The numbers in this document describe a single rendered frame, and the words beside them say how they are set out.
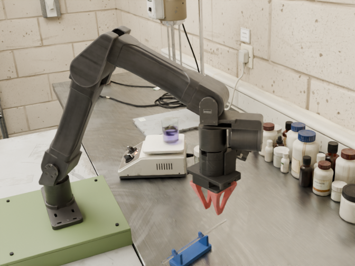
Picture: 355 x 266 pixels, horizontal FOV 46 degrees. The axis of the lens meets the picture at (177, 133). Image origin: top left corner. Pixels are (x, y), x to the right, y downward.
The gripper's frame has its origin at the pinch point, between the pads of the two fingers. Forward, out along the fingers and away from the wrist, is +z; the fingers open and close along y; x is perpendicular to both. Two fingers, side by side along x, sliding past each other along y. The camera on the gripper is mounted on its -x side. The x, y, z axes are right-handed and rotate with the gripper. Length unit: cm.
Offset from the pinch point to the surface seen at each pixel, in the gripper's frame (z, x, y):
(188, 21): -22, -93, 99
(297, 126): -3.6, -45.3, 7.3
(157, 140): -0.4, -16.0, 36.7
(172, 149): -0.4, -14.3, 28.4
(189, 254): 7.7, 7.9, -0.2
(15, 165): 9, 14, 73
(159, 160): 2.5, -10.8, 30.4
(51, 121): 70, -88, 260
